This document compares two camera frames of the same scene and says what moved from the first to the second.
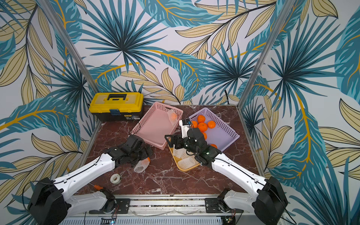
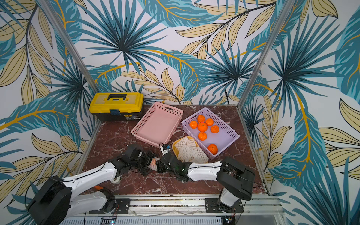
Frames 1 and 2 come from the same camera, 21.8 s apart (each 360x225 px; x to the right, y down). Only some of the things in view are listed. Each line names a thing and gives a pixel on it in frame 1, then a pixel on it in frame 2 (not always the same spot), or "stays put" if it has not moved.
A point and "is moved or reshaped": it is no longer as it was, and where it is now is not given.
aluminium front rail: x=162 y=206 stays put
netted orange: x=201 y=118 stays put
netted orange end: x=205 y=135 stays put
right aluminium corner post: x=281 y=17 stays put
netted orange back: x=142 y=165 is moved or reshaped
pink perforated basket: x=159 y=121 stays put
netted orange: x=194 y=124 stays put
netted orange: x=173 y=116 to x=153 y=166
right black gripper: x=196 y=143 to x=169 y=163
